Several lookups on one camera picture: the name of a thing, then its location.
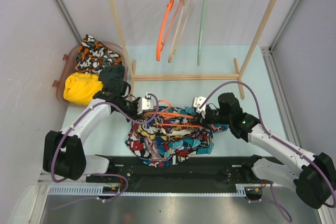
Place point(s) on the dark green garment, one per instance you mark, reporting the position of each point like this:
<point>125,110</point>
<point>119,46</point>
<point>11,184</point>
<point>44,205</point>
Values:
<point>111,73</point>

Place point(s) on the wooden clothes rack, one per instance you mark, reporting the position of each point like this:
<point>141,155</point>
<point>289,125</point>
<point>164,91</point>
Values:
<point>239,71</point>

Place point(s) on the orange camouflage print garment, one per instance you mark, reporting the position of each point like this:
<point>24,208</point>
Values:
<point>94,56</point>

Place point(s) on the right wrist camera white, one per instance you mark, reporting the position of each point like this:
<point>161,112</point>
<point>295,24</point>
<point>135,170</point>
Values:
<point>199,105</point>

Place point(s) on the yellow garment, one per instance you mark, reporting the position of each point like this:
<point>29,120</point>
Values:
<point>80,88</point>

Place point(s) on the beige wooden hanger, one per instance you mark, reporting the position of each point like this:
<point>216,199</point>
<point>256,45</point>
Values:
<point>180,29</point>

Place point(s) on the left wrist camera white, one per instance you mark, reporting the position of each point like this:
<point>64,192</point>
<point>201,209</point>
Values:
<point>145,104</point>

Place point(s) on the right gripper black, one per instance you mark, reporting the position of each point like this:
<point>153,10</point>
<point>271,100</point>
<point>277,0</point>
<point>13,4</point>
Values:
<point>204,120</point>

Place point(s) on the light blue cable duct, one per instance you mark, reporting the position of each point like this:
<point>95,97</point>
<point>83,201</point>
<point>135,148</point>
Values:
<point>105,190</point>

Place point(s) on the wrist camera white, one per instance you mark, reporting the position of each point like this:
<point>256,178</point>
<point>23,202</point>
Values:
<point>145,104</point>
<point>199,105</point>

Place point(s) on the brown laundry basket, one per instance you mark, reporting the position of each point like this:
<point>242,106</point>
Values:
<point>69,68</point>

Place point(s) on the pale green hanger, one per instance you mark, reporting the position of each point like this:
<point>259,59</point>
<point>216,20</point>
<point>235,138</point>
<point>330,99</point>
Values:
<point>201,32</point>

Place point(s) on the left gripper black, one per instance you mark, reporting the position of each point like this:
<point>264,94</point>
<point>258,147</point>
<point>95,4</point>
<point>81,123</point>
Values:
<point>135,114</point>

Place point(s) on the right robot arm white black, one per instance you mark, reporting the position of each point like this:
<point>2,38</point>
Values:
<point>310,176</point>

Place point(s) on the comic print shorts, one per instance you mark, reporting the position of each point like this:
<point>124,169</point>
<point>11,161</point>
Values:
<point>159,146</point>

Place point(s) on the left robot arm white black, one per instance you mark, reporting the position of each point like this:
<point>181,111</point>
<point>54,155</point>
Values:
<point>64,155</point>

